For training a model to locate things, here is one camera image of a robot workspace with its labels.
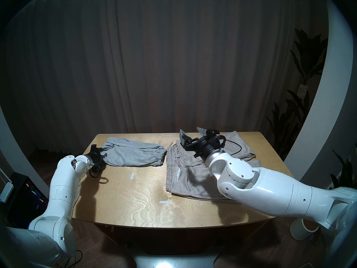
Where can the white router box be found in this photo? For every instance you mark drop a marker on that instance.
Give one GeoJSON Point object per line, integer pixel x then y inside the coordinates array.
{"type": "Point", "coordinates": [6, 189]}

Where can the beige sweat shorts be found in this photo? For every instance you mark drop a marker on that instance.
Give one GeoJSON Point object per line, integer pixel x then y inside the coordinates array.
{"type": "Point", "coordinates": [189, 181]}

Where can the light wooden table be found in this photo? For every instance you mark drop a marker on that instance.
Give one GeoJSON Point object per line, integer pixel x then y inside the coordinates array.
{"type": "Point", "coordinates": [134, 203]}

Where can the tall dark leafy plant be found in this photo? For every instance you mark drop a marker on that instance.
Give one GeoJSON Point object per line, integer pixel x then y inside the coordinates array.
{"type": "Point", "coordinates": [301, 114]}

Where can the small dark leafy plant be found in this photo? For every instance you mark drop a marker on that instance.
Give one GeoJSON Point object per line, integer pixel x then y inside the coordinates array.
{"type": "Point", "coordinates": [344, 175]}

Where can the light grey shorts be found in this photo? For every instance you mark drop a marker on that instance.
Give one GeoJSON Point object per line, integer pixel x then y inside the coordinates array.
{"type": "Point", "coordinates": [134, 154]}

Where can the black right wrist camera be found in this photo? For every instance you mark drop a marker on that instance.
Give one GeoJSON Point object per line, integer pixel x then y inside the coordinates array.
{"type": "Point", "coordinates": [213, 133]}

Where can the white plant tag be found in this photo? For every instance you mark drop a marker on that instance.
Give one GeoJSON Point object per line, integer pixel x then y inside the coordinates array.
{"type": "Point", "coordinates": [302, 90]}

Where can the brown pleated curtain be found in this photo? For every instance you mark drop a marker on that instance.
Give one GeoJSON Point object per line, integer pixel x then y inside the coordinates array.
{"type": "Point", "coordinates": [167, 60]}

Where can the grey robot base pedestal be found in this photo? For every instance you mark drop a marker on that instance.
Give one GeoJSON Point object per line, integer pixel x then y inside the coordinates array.
{"type": "Point", "coordinates": [175, 261]}

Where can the black computer tower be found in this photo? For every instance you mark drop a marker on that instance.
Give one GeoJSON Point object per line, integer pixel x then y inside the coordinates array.
{"type": "Point", "coordinates": [25, 206]}

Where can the white cylindrical pot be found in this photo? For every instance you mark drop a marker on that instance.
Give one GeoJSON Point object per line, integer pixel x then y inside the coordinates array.
{"type": "Point", "coordinates": [301, 231]}

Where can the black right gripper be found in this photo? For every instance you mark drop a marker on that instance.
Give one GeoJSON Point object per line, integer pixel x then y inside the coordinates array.
{"type": "Point", "coordinates": [205, 147]}

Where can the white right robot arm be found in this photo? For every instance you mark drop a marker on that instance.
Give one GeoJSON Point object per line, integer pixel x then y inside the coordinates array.
{"type": "Point", "coordinates": [273, 189]}

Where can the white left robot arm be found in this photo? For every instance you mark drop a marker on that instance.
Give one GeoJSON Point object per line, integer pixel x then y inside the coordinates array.
{"type": "Point", "coordinates": [61, 192]}

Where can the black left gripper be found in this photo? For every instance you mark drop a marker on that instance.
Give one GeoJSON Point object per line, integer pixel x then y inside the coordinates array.
{"type": "Point", "coordinates": [96, 158]}

